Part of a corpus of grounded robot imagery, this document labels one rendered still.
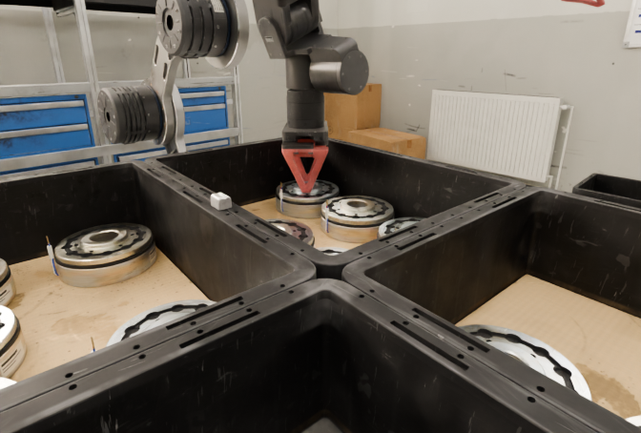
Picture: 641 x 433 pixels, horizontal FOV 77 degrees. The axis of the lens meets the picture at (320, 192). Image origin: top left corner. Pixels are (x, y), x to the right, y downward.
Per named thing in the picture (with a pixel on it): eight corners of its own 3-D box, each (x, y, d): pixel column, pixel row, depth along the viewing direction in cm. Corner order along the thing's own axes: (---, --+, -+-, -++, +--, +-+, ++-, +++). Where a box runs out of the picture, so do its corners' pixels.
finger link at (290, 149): (327, 182, 67) (328, 126, 64) (328, 196, 61) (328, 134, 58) (287, 182, 68) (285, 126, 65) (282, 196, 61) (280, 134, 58)
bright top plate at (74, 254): (45, 243, 47) (44, 239, 47) (134, 220, 54) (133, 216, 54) (70, 276, 41) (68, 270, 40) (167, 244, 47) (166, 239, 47)
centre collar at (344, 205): (333, 206, 58) (333, 202, 58) (359, 199, 61) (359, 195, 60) (355, 216, 54) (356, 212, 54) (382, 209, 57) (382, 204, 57)
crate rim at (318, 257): (142, 175, 57) (139, 158, 56) (310, 146, 75) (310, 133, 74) (328, 301, 28) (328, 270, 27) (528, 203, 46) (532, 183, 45)
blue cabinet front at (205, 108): (119, 195, 227) (102, 92, 209) (231, 171, 274) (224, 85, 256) (121, 195, 225) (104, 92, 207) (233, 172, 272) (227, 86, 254)
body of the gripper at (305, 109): (326, 132, 67) (327, 85, 65) (327, 144, 58) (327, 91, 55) (288, 132, 67) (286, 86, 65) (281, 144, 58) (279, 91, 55)
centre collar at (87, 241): (75, 240, 47) (74, 236, 47) (119, 228, 50) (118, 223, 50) (89, 255, 44) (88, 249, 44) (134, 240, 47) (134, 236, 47)
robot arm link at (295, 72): (306, 47, 62) (277, 46, 58) (339, 46, 57) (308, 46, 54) (306, 92, 64) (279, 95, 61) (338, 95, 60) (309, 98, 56)
